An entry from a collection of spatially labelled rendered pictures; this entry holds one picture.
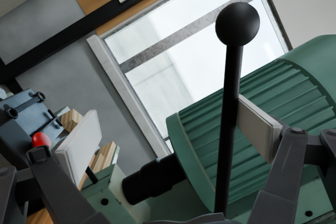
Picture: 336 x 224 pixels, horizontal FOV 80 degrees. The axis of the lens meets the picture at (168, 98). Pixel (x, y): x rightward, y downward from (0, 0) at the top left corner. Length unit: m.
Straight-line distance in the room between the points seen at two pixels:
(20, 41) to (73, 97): 0.58
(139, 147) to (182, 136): 1.52
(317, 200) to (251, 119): 0.28
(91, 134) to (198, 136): 0.17
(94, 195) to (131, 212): 0.07
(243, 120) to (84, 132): 0.13
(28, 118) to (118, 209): 0.21
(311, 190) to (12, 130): 0.45
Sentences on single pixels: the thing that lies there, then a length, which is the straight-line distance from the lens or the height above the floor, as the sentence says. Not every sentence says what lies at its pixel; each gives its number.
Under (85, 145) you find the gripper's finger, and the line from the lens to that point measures 0.17.
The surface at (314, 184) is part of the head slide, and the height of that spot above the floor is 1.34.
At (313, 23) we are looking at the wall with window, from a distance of 2.01.
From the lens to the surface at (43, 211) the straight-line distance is 0.40.
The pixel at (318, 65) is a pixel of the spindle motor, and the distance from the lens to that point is 0.35.
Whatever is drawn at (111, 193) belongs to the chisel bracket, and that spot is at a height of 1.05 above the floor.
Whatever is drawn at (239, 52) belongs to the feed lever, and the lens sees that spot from 0.18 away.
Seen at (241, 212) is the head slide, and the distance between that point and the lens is 0.39.
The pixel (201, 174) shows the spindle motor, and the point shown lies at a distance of 0.30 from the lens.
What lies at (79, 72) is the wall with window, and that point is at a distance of 1.79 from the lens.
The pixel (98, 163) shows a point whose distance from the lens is 0.60.
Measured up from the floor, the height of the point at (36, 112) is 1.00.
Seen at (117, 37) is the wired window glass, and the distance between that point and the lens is 1.77.
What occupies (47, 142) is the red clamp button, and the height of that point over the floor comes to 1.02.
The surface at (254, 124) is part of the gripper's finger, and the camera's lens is 0.17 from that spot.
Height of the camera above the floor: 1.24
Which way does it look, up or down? 5 degrees down
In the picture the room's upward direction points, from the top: 61 degrees clockwise
